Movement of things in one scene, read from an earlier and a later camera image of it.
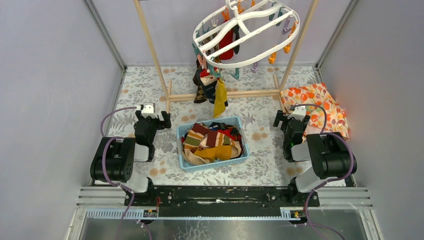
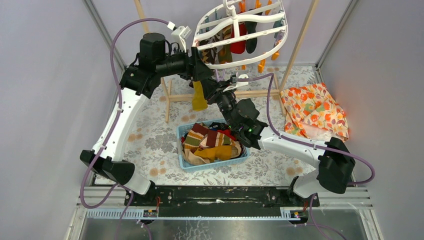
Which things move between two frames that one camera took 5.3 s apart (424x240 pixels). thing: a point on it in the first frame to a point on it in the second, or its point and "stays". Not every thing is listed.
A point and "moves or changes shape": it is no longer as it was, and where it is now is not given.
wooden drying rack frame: (277, 90) stays
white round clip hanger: (246, 31) moves or changes shape
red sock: (227, 39) to (239, 47)
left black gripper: (151, 121) to (195, 63)
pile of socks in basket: (206, 143) stays
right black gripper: (281, 116) to (210, 87)
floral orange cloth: (317, 94) stays
